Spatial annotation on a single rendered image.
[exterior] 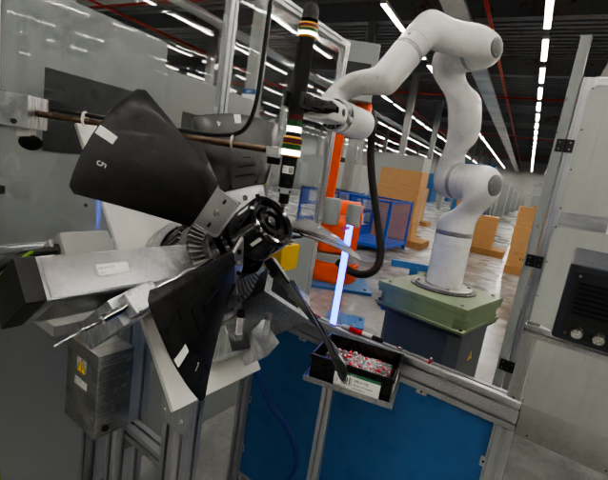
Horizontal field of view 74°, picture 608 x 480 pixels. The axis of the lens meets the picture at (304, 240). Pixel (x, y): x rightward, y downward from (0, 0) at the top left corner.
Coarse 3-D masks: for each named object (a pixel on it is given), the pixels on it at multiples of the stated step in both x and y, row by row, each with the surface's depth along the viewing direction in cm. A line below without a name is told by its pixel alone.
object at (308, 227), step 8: (296, 224) 111; (304, 224) 113; (312, 224) 116; (296, 232) 96; (304, 232) 97; (312, 232) 103; (320, 232) 108; (328, 232) 115; (320, 240) 98; (328, 240) 103; (336, 240) 110; (336, 248) 102; (344, 248) 107
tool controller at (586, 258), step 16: (576, 256) 90; (592, 256) 90; (576, 272) 87; (592, 272) 85; (576, 288) 88; (592, 288) 86; (560, 304) 91; (576, 304) 88; (592, 304) 87; (560, 320) 92; (576, 320) 90; (592, 320) 88; (560, 336) 93; (576, 336) 89; (592, 336) 89
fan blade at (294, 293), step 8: (288, 288) 90; (296, 288) 85; (296, 296) 87; (296, 304) 94; (304, 304) 82; (304, 312) 94; (312, 312) 84; (312, 320) 91; (320, 328) 82; (328, 344) 80; (336, 352) 85; (336, 360) 80; (336, 368) 78; (344, 368) 84; (344, 376) 80
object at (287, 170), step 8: (312, 0) 86; (304, 8) 86; (312, 8) 85; (304, 16) 86; (312, 16) 85; (288, 160) 91; (296, 160) 92; (288, 168) 91; (280, 176) 92; (288, 176) 91; (280, 184) 92; (288, 184) 92; (280, 200) 93; (288, 200) 94
